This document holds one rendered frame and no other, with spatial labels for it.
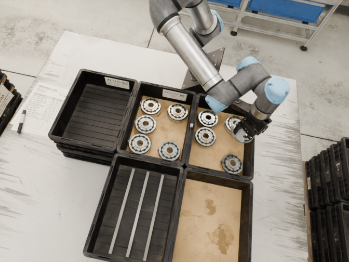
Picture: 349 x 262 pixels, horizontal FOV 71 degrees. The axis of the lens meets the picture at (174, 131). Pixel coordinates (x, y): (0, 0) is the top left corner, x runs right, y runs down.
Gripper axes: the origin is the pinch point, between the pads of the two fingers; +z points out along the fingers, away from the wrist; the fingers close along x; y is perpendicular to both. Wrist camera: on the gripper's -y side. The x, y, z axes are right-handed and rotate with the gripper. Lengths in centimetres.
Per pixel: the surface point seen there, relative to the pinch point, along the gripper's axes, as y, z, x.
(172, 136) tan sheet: -18.6, 16.4, -20.7
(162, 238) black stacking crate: 19, 17, -48
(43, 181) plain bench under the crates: -33, 30, -83
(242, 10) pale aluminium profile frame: -129, 69, 140
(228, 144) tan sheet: -1.2, 16.4, 1.5
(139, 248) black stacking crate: 17, 17, -58
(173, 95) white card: -36.5, 10.8, -9.6
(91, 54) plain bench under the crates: -99, 30, -30
